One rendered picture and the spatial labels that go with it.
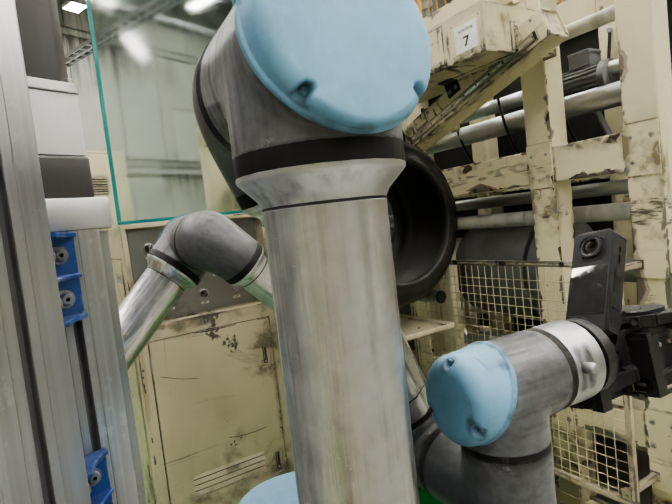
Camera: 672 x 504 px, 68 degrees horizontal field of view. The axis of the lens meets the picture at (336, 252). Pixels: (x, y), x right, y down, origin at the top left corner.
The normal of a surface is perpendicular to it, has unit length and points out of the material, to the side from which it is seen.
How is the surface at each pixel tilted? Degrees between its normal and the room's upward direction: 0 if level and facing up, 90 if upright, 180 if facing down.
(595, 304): 61
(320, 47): 82
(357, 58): 82
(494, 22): 90
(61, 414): 90
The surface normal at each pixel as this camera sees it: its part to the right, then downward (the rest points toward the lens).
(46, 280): 0.80, -0.05
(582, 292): -0.84, -0.37
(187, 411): 0.52, 0.00
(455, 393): -0.88, 0.13
